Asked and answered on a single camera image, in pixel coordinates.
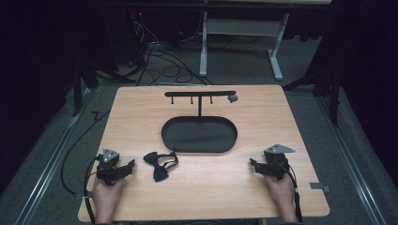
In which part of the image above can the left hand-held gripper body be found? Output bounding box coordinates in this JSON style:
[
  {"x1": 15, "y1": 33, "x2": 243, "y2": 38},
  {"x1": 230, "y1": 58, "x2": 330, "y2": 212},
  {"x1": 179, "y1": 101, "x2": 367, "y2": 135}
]
[{"x1": 95, "y1": 147, "x2": 124, "y2": 186}]

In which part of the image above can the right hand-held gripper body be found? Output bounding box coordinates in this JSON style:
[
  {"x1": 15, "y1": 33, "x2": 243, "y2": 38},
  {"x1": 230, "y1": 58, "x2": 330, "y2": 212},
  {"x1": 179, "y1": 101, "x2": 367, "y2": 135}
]
[{"x1": 263, "y1": 143, "x2": 297, "y2": 182}]

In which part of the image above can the person's left hand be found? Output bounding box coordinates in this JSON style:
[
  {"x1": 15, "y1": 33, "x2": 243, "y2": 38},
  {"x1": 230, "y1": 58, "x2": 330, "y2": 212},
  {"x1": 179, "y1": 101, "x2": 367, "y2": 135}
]
[{"x1": 92, "y1": 177, "x2": 125, "y2": 208}]

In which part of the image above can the person's right hand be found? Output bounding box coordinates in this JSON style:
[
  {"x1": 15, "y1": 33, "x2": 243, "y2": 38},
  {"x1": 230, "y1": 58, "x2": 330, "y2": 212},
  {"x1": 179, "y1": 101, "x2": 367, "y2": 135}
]
[{"x1": 264, "y1": 172, "x2": 297, "y2": 204}]

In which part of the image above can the black bow tie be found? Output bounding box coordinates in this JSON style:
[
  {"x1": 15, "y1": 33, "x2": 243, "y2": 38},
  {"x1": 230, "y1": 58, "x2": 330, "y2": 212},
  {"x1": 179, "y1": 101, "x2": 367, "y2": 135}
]
[{"x1": 143, "y1": 151, "x2": 179, "y2": 183}]

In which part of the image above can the black hook stand with tray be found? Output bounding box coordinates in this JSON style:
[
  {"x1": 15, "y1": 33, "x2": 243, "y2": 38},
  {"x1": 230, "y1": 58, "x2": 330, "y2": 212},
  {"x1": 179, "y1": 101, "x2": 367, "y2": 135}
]
[{"x1": 161, "y1": 90, "x2": 238, "y2": 155}]

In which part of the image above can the black tripod stand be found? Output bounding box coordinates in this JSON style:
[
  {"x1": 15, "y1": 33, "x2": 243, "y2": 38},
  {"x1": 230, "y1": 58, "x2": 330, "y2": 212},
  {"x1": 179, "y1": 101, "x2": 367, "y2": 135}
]
[
  {"x1": 70, "y1": 57, "x2": 137, "y2": 118},
  {"x1": 282, "y1": 67, "x2": 343, "y2": 128}
]

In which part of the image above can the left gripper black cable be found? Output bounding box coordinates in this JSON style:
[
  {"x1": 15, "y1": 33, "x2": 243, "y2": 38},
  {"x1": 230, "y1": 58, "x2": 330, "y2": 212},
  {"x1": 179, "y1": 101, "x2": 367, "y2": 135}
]
[{"x1": 82, "y1": 155, "x2": 103, "y2": 225}]

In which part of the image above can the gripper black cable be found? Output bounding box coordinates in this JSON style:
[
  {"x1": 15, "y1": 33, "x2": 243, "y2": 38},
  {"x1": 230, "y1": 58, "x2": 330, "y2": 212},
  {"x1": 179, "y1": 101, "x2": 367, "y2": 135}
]
[
  {"x1": 274, "y1": 160, "x2": 304, "y2": 224},
  {"x1": 82, "y1": 155, "x2": 103, "y2": 225}
]

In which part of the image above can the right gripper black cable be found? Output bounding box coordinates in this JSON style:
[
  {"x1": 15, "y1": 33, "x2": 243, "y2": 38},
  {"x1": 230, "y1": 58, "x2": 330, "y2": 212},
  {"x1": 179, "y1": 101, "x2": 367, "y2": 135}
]
[{"x1": 274, "y1": 160, "x2": 304, "y2": 224}]

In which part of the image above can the black floor cable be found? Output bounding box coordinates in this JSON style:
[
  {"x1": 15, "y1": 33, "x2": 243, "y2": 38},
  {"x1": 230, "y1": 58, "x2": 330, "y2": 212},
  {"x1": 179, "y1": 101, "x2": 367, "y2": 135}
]
[{"x1": 60, "y1": 108, "x2": 112, "y2": 196}]

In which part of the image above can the grey table bracket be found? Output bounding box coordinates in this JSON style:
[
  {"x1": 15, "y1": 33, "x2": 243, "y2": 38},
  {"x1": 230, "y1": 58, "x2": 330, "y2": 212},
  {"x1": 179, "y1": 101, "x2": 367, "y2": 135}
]
[{"x1": 309, "y1": 182, "x2": 331, "y2": 194}]

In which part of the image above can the metal floor rail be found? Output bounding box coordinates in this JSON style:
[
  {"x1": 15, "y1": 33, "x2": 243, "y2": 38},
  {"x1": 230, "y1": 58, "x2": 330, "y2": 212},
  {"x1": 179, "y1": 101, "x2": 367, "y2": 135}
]
[
  {"x1": 314, "y1": 95, "x2": 388, "y2": 225},
  {"x1": 13, "y1": 87, "x2": 95, "y2": 225}
]

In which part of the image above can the tangle of black cables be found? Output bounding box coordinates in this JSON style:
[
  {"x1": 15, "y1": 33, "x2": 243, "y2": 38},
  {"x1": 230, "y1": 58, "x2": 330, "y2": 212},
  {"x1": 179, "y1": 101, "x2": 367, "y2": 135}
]
[{"x1": 126, "y1": 10, "x2": 215, "y2": 87}]

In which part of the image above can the white desk frame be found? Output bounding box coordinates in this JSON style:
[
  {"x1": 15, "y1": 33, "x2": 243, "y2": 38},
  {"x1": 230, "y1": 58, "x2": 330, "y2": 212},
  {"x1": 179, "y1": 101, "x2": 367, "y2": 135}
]
[{"x1": 199, "y1": 10, "x2": 291, "y2": 82}]

